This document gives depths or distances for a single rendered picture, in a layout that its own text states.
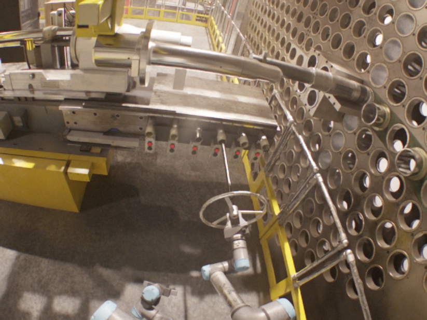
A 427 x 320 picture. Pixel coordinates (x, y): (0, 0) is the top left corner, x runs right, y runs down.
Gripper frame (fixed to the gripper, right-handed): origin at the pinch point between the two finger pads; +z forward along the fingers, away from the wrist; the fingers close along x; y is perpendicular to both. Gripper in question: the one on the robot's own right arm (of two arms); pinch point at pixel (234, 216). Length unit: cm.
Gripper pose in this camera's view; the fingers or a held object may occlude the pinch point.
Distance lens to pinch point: 133.4
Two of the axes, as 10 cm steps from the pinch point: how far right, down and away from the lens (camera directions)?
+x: -9.5, 2.6, 1.6
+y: -3.0, -6.3, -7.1
